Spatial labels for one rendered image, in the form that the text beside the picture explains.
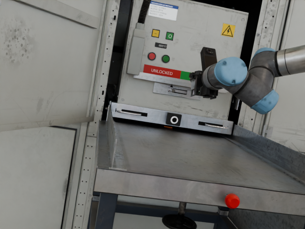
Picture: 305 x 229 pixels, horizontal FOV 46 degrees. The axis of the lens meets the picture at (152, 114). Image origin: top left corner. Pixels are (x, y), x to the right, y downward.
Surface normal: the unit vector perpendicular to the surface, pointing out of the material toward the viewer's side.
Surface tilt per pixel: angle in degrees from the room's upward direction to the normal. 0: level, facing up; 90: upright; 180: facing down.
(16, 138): 90
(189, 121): 90
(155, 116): 90
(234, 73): 80
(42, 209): 90
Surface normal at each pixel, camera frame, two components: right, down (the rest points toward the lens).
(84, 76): 0.92, 0.20
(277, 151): -0.98, -0.15
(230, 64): 0.18, -0.04
